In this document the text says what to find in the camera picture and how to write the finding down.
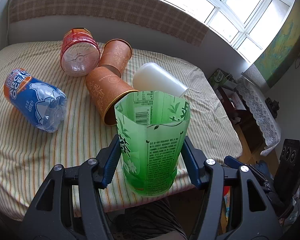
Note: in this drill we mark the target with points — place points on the green cut bottle cup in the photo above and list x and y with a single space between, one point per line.
152 126

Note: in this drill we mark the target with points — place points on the brown paper cup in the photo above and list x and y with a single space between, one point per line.
106 89
115 56

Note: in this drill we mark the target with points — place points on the brown paper cup front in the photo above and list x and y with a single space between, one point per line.
106 89

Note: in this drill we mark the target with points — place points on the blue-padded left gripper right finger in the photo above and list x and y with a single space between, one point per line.
251 214

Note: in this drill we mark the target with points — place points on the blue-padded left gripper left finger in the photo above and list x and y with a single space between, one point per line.
68 203

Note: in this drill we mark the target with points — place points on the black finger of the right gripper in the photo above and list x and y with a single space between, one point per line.
259 169

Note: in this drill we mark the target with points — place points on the brown paper cup rear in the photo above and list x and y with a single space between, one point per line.
115 56

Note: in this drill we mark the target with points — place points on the green cardboard box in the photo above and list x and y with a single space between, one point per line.
221 78

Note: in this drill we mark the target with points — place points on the brown plaid cloth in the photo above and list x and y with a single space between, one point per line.
152 14

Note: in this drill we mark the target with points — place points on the striped yellow table cloth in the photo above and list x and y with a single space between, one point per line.
27 154

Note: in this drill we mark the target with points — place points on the white lace cloth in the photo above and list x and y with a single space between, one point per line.
256 102

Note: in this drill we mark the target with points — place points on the blue orange cut bottle cup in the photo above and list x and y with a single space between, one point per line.
42 104

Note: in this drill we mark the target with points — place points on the black speaker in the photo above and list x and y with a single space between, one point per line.
287 177

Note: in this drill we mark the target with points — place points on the white plastic cup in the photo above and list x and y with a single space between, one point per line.
151 76

